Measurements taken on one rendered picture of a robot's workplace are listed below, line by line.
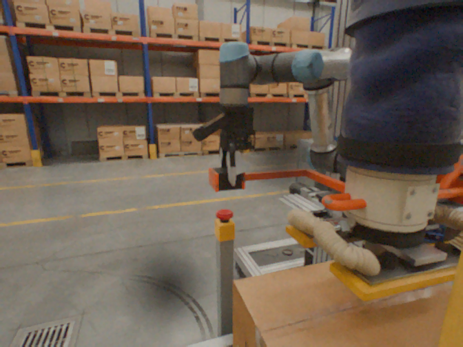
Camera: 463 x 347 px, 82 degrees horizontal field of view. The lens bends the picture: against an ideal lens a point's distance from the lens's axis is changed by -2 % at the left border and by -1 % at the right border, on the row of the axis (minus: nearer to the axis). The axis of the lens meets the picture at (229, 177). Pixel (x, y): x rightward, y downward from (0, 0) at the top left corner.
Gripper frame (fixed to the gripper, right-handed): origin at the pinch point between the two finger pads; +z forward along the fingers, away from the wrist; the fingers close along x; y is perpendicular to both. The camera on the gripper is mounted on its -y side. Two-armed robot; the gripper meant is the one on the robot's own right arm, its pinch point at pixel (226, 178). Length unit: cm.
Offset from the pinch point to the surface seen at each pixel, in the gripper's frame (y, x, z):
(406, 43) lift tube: 21.6, -32.7, -30.5
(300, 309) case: 13.0, -22.3, 29.6
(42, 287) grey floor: -111, 153, 125
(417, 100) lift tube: 23.8, -34.8, -21.3
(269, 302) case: 6.6, -17.7, 29.7
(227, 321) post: 7, 21, 71
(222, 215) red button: 5.1, 21.5, 21.1
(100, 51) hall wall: -123, 807, -159
